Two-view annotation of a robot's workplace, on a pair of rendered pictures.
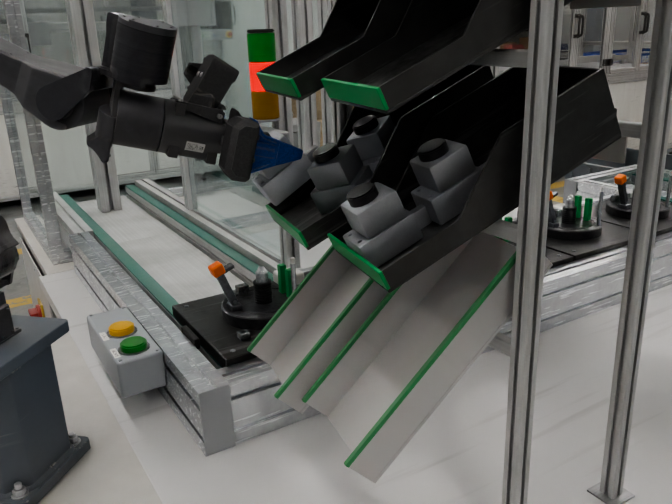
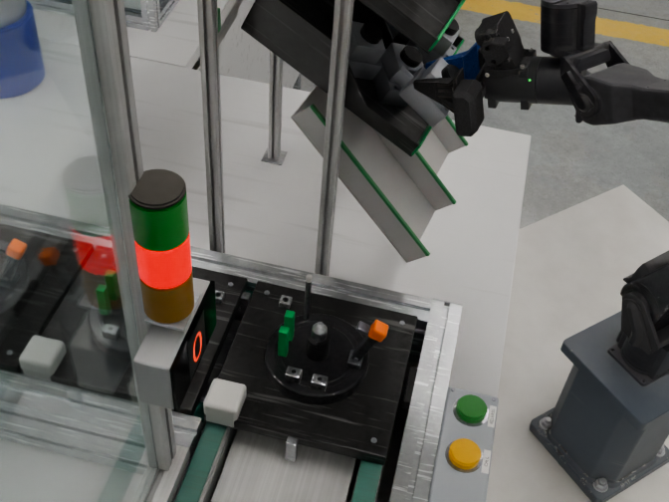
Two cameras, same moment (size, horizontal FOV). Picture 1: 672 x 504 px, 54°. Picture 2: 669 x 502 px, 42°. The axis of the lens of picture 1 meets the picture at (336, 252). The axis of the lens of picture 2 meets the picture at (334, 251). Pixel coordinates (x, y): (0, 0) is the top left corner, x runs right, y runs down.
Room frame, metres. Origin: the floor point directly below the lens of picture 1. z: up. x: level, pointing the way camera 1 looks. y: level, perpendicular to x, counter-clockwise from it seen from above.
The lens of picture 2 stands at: (1.55, 0.60, 1.92)
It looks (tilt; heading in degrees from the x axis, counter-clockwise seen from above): 46 degrees down; 221
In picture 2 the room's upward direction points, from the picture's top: 5 degrees clockwise
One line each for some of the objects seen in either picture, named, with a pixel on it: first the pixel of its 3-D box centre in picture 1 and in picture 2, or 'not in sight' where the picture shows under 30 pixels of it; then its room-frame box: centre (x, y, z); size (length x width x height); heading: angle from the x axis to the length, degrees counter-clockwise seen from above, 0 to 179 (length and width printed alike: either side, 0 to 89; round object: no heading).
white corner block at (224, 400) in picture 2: (289, 281); (224, 402); (1.14, 0.09, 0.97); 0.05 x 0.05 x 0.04; 31
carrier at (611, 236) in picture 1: (569, 212); not in sight; (1.39, -0.52, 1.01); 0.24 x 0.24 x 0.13; 31
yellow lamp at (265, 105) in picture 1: (265, 104); (166, 288); (1.23, 0.12, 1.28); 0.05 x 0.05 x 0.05
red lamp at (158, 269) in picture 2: (263, 76); (163, 252); (1.23, 0.12, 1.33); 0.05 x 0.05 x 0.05
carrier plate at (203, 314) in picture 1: (264, 316); (316, 366); (1.01, 0.12, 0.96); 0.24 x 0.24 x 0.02; 31
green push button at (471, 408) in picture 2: (133, 347); (471, 410); (0.91, 0.31, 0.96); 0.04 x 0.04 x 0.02
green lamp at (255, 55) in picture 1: (261, 47); (159, 212); (1.23, 0.12, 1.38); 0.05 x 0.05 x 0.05
